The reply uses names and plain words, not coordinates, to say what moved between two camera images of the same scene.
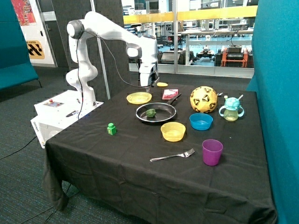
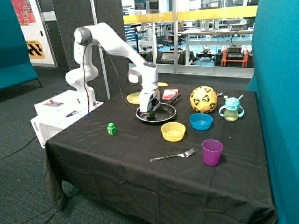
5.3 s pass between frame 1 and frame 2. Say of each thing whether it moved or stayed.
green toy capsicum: stayed
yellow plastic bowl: stayed
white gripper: moved
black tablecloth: stayed
